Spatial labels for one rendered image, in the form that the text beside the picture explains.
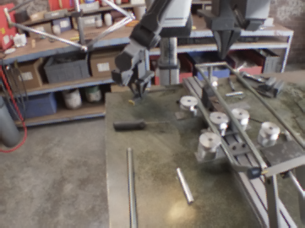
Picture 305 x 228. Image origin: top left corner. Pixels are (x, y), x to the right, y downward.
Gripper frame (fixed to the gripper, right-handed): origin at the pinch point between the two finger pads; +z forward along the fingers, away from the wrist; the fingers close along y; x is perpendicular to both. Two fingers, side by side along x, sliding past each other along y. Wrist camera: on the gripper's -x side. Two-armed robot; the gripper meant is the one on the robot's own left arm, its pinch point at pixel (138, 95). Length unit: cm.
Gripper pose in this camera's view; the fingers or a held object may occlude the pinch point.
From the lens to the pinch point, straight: 79.1
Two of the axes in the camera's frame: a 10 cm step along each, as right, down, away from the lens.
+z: 0.5, 8.1, 5.8
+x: 5.3, -5.1, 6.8
